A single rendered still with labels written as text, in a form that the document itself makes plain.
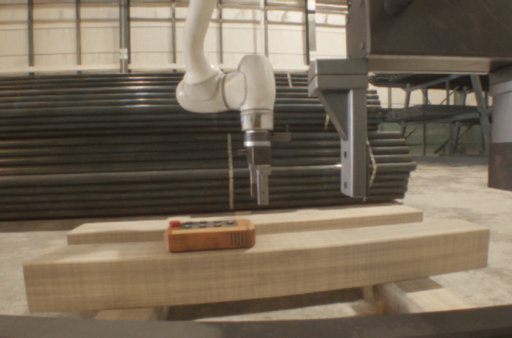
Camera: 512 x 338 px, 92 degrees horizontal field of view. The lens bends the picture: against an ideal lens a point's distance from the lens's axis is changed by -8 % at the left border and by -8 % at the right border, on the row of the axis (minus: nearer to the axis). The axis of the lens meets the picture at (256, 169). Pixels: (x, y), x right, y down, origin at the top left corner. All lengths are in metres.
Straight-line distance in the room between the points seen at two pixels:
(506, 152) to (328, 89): 0.16
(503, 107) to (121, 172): 1.60
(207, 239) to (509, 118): 0.47
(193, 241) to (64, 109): 1.53
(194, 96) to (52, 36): 10.34
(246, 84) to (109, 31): 9.73
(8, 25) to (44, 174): 10.22
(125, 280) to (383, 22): 0.55
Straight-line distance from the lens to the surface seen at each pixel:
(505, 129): 0.29
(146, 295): 0.59
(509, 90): 0.29
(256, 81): 0.73
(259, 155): 0.69
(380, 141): 1.95
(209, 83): 0.76
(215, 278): 0.56
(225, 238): 0.55
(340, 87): 0.21
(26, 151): 1.99
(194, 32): 0.72
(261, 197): 0.69
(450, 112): 7.42
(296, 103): 1.82
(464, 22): 0.25
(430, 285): 0.70
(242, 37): 9.77
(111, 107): 1.84
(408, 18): 0.23
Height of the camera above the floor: 0.40
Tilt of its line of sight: 4 degrees down
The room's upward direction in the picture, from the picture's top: 1 degrees counter-clockwise
